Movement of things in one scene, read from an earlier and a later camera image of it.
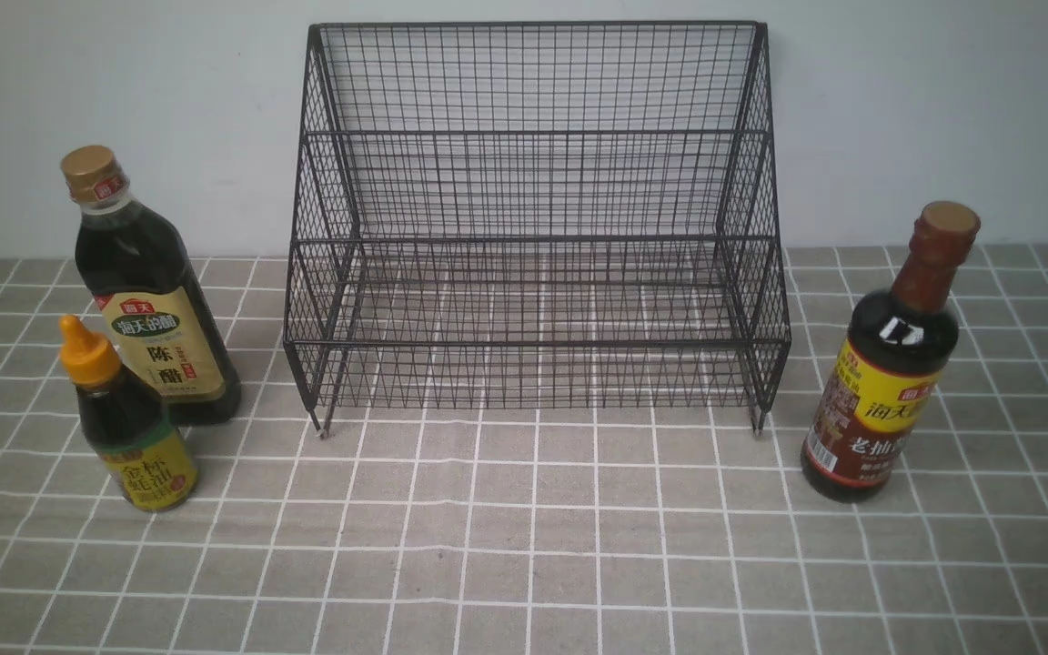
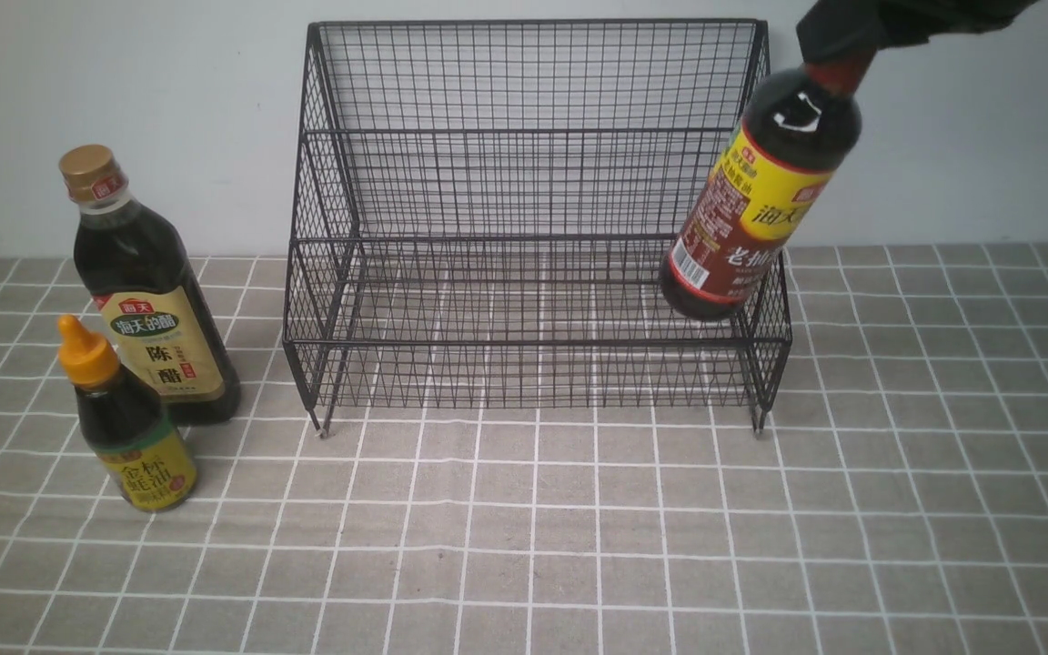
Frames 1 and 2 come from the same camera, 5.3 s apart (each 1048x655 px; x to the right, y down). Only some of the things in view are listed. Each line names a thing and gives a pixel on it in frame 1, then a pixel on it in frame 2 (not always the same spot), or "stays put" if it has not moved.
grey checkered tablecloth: x=537 y=529 stays put
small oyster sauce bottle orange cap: x=150 y=458 stays put
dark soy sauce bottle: x=891 y=362 -> x=796 y=130
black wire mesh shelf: x=540 y=216 stays put
